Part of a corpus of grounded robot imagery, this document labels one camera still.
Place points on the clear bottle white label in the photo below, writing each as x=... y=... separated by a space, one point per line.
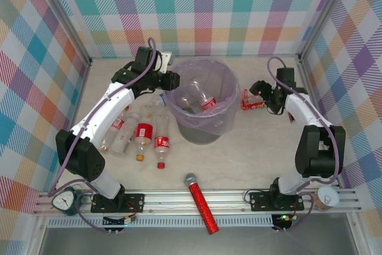
x=122 y=138

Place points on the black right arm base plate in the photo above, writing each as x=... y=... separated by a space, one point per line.
x=259 y=201

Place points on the grey metal shelf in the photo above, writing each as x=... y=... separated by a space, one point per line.
x=194 y=243

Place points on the clear bottle small red label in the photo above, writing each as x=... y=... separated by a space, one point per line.
x=117 y=123

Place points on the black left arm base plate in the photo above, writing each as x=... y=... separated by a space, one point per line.
x=135 y=202

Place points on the tin can with pull tab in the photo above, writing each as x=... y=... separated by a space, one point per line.
x=328 y=198

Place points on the aluminium frame rail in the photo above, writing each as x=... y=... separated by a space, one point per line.
x=179 y=201

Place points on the cola bottle red cap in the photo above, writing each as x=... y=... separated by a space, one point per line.
x=162 y=143
x=209 y=104

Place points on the water bottle red green label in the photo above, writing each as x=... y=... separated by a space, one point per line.
x=250 y=105

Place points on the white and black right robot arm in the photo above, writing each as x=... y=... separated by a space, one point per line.
x=307 y=111

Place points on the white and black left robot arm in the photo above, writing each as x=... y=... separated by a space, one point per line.
x=104 y=114

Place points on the grey mesh waste bin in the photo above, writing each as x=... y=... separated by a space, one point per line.
x=200 y=137

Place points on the aluminium frame post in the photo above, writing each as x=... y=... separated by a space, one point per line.
x=68 y=19
x=324 y=13

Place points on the red glitter microphone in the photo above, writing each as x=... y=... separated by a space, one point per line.
x=201 y=201

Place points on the mesh bin with pink bag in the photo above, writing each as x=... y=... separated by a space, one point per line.
x=221 y=120

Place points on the green alarm clock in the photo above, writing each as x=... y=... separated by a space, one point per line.
x=64 y=202

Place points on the red label bottle yellow cap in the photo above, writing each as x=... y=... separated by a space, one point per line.
x=144 y=131

